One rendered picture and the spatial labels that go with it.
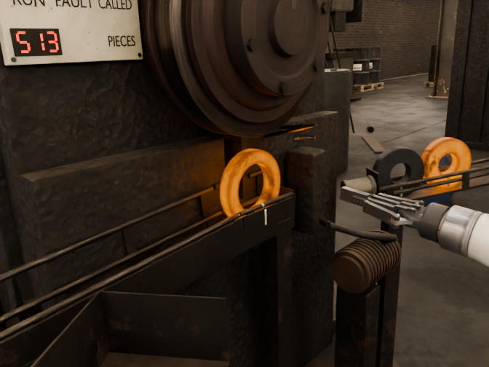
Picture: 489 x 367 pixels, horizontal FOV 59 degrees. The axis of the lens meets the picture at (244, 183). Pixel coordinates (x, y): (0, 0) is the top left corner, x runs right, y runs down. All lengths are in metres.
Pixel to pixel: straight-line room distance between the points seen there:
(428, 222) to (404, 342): 0.97
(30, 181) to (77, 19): 0.30
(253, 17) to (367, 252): 0.72
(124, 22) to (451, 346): 1.55
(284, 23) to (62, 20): 0.41
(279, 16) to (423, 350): 1.33
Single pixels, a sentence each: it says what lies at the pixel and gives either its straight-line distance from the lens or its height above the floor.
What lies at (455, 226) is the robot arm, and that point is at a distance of 0.90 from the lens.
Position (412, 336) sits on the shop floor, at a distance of 1.88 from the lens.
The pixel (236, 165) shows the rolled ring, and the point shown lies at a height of 0.82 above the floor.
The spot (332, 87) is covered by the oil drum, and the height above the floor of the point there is 0.76.
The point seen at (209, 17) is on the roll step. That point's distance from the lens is 0.85.
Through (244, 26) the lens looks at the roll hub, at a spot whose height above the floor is 1.11.
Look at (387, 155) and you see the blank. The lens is 1.33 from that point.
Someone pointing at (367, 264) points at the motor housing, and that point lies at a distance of 1.24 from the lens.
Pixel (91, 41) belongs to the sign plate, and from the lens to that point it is 0.90.
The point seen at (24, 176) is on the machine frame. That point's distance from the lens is 0.86.
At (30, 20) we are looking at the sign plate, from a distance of 0.85.
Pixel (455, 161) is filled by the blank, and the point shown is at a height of 0.73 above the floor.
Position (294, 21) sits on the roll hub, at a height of 1.12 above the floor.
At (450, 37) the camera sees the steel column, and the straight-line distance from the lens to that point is 9.81.
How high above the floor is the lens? 1.07
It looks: 17 degrees down
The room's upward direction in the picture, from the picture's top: 2 degrees counter-clockwise
